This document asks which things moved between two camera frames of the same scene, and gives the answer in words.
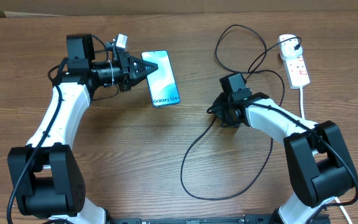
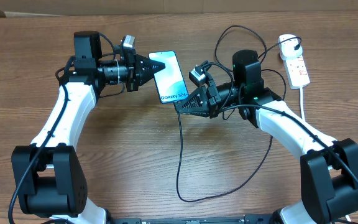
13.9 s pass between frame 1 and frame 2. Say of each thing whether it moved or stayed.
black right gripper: moved
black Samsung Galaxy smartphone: moved
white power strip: stayed
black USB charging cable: moved
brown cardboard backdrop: stayed
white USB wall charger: stayed
